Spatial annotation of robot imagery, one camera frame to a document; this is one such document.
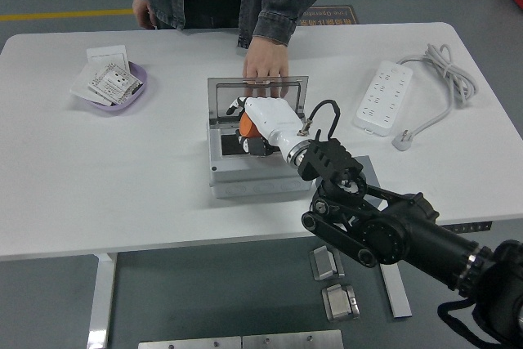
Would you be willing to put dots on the person's right hand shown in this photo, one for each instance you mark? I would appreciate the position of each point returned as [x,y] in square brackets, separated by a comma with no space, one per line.
[143,14]

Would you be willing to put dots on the person's left hand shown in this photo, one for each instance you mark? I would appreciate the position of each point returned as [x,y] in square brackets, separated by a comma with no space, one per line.
[265,61]

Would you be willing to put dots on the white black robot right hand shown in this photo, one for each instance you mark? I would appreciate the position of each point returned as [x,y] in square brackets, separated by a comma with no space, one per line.
[274,118]

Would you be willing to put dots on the orange cylinder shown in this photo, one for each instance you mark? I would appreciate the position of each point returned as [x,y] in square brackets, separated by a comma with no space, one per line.
[247,128]

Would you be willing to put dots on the grey electrical box clear lid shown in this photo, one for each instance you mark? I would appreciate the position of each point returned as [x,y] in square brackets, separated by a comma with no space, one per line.
[245,177]

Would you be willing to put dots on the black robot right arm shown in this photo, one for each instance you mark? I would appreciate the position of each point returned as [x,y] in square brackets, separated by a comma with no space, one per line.
[408,234]

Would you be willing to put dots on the grey cube with round hole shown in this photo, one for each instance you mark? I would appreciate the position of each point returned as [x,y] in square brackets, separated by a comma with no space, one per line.
[369,171]

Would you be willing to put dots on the white socket panel printed label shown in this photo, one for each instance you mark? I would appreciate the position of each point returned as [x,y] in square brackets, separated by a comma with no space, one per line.
[114,83]

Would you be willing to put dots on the brown floor sign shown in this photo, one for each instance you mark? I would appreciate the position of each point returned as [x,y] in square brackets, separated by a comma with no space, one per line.
[339,16]

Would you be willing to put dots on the purple plastic tray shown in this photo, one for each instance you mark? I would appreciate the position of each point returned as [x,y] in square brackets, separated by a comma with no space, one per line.
[122,107]

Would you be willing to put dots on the white flat panel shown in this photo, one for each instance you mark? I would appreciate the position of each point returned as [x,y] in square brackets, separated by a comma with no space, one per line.
[79,85]

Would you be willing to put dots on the silver metal block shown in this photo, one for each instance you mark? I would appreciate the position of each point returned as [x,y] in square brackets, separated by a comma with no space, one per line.
[339,304]
[323,265]

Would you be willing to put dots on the grey metal plate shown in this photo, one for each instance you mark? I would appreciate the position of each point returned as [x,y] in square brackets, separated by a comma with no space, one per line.
[188,343]
[290,341]

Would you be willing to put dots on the plain white switch panel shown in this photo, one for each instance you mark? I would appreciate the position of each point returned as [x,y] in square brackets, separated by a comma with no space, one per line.
[106,55]

